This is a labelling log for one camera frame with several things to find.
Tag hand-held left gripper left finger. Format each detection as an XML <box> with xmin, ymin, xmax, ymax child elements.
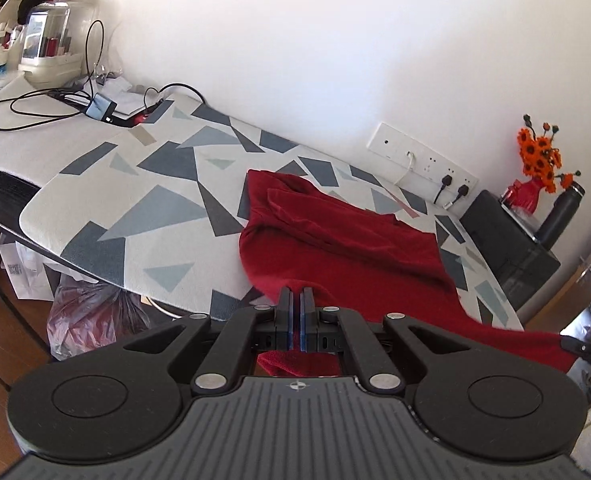
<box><xmin>123</xmin><ymin>285</ymin><xmax>295</xmax><ymax>396</ymax></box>

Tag red knit sweater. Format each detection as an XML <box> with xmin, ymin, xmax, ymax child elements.
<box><xmin>239</xmin><ymin>169</ymin><xmax>583</xmax><ymax>378</ymax></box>

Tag black cabinet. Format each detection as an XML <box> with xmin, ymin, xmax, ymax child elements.
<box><xmin>459</xmin><ymin>189</ymin><xmax>561</xmax><ymax>313</ymax></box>

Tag short black cable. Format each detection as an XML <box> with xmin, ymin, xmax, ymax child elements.
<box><xmin>143</xmin><ymin>81</ymin><xmax>207</xmax><ymax>107</ymax></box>

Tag black water bottle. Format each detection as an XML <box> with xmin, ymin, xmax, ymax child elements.
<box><xmin>535</xmin><ymin>182</ymin><xmax>586</xmax><ymax>251</ymax></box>

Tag white paper bag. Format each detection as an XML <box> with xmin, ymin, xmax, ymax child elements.
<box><xmin>0</xmin><ymin>241</ymin><xmax>59</xmax><ymax>302</ymax></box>

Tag white wall plate with hole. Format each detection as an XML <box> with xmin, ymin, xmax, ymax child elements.
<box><xmin>367</xmin><ymin>121</ymin><xmax>402</xmax><ymax>158</ymax></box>

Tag red vase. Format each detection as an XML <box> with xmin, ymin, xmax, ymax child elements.
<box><xmin>500</xmin><ymin>177</ymin><xmax>543</xmax><ymax>216</ymax></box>

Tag translucent plastic bag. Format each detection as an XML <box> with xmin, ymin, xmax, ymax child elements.
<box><xmin>47</xmin><ymin>282</ymin><xmax>151</xmax><ymax>362</ymax></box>

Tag white power socket plate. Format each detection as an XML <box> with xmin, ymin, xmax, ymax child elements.
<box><xmin>418</xmin><ymin>147</ymin><xmax>479</xmax><ymax>207</ymax></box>

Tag orange artificial flowers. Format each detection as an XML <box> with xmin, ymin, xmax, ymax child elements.
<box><xmin>515</xmin><ymin>114</ymin><xmax>583</xmax><ymax>195</ymax></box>

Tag small grey device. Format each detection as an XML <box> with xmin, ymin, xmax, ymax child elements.
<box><xmin>84</xmin><ymin>92</ymin><xmax>119</xmax><ymax>123</ymax></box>

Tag white data port wall plate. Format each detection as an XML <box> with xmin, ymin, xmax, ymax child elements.
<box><xmin>394</xmin><ymin>135</ymin><xmax>429</xmax><ymax>173</ymax></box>

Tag white cable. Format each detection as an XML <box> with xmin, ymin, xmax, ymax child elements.
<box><xmin>393</xmin><ymin>151</ymin><xmax>419</xmax><ymax>188</ymax></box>

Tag white cosmetics storage box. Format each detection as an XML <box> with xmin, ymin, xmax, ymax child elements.
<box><xmin>18</xmin><ymin>1</ymin><xmax>94</xmax><ymax>86</ymax></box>

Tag white papers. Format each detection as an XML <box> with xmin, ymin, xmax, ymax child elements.
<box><xmin>96</xmin><ymin>74</ymin><xmax>151</xmax><ymax>116</ymax></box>

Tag white door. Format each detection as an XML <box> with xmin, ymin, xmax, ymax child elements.
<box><xmin>558</xmin><ymin>225</ymin><xmax>591</xmax><ymax>333</ymax></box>

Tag long looped black cable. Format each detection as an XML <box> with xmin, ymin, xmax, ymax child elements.
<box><xmin>0</xmin><ymin>19</ymin><xmax>107</xmax><ymax>132</ymax></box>

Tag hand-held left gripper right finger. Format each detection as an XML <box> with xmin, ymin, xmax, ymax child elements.
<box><xmin>299</xmin><ymin>285</ymin><xmax>473</xmax><ymax>396</ymax></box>

